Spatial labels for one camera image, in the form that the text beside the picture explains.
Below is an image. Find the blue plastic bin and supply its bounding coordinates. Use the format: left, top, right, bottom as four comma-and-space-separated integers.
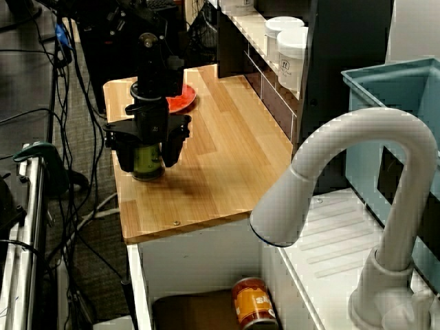
340, 57, 440, 286

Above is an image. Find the blue plastic clip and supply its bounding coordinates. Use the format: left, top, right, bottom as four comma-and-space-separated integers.
54, 22, 72, 48

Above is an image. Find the orange soup can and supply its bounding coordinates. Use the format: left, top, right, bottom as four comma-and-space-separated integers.
230, 276, 278, 330

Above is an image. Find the white jar with logo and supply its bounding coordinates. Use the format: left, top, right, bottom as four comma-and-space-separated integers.
276, 26, 309, 94

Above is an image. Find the green pea can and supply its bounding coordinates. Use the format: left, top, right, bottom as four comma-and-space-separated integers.
130, 142, 166, 182

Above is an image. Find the black cable over frame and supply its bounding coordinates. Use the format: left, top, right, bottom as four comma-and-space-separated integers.
0, 239, 58, 286

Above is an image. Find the white power cable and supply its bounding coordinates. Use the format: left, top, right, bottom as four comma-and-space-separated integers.
65, 192, 120, 248

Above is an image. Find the grey toy faucet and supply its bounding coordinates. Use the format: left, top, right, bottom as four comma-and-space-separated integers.
249, 107, 439, 330

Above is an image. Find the green bar clamp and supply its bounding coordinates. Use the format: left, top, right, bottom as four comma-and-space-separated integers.
12, 142, 69, 197

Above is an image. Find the aluminium extrusion frame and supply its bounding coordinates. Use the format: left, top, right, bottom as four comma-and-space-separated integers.
6, 147, 47, 330

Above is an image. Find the white plastic jar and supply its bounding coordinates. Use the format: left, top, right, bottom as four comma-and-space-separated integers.
263, 16, 307, 65

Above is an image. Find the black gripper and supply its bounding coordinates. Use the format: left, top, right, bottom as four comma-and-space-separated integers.
102, 96, 193, 173

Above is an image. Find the orange red round plate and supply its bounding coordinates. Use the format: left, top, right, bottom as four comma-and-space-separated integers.
164, 84, 199, 114

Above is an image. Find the dark tiled backsplash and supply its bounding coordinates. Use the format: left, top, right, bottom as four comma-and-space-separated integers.
243, 51, 298, 142

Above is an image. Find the dark upright kitchen panel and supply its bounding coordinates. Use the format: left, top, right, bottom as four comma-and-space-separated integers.
297, 0, 395, 193
216, 15, 257, 79

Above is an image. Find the white toy sink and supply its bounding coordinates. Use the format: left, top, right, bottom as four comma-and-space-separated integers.
126, 187, 440, 330

